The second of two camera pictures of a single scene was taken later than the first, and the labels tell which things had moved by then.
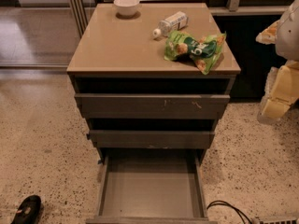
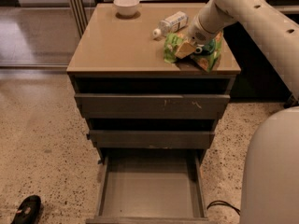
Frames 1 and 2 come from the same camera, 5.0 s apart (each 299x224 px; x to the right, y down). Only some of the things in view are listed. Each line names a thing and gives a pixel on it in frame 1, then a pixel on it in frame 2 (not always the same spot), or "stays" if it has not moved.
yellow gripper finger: x=275 y=109 to x=184 y=49
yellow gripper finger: x=268 y=35 to x=198 y=49
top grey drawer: x=152 y=105 stays
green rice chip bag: x=204 y=52 stays
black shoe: x=28 y=211 stays
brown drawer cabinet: x=138 y=105 stays
